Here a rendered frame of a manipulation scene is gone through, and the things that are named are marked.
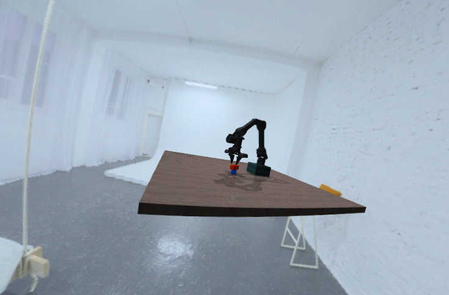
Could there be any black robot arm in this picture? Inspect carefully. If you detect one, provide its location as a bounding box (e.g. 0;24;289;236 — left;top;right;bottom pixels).
226;118;268;166

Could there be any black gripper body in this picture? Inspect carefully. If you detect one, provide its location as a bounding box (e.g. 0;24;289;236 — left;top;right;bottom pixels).
224;144;248;158

